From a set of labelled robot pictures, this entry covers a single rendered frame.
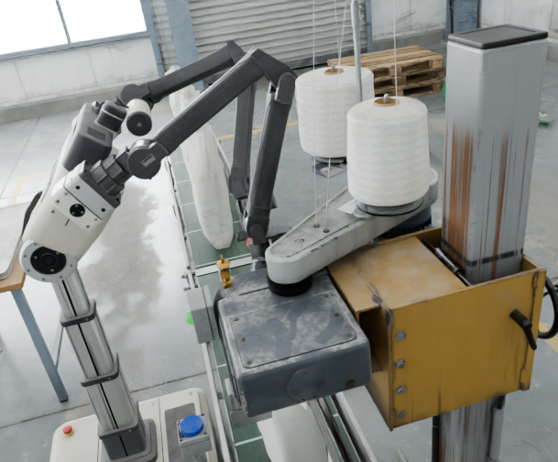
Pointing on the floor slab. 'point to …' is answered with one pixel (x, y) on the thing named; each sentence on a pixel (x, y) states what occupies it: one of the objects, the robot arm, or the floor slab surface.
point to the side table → (23, 320)
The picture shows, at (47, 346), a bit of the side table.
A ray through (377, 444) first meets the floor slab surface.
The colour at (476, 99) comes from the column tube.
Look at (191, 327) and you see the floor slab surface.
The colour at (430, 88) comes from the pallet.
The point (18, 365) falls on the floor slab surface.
